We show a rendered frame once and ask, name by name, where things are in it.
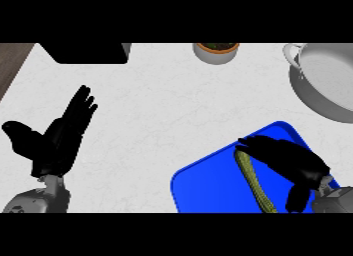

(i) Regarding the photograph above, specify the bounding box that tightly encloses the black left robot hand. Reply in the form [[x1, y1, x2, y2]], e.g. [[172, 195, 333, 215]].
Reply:
[[0, 84, 99, 179]]

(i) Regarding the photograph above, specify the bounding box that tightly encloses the blue tray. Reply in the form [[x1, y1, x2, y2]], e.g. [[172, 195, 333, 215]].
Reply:
[[170, 120, 342, 214]]

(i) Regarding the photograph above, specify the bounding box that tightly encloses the grey metal pot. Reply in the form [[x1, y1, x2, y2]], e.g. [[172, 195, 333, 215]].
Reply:
[[281, 43, 353, 124]]

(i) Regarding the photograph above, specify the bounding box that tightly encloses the black appliance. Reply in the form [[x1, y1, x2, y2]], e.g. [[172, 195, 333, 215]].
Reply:
[[37, 43, 133, 65]]

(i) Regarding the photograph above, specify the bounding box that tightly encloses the white potted plant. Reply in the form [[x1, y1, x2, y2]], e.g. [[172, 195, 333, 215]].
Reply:
[[192, 43, 241, 66]]

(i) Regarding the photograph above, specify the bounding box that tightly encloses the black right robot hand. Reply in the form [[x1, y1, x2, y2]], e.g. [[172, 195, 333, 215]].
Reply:
[[235, 134, 333, 213]]

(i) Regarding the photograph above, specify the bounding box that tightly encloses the long green squash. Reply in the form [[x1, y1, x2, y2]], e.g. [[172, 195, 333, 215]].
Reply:
[[234, 149, 280, 214]]

